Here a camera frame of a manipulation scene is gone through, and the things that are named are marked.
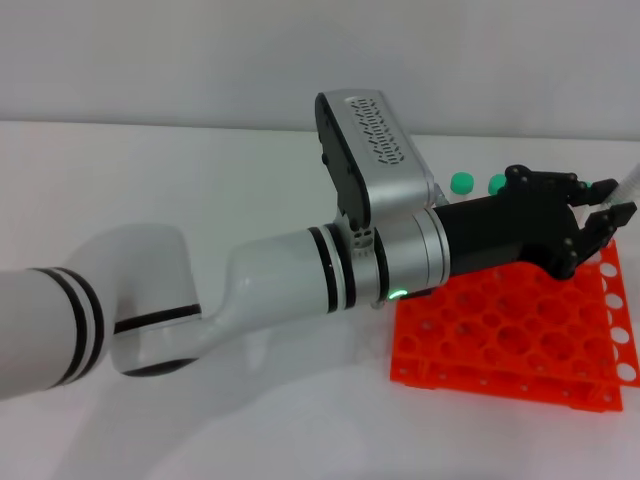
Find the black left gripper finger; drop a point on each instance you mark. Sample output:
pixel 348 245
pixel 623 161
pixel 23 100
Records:
pixel 545 182
pixel 595 232

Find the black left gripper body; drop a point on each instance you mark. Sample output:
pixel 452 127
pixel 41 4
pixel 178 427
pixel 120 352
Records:
pixel 500 230

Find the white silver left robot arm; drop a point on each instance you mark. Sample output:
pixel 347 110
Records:
pixel 280 275

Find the orange test tube rack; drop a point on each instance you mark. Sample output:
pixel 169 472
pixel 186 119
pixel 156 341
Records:
pixel 500 340

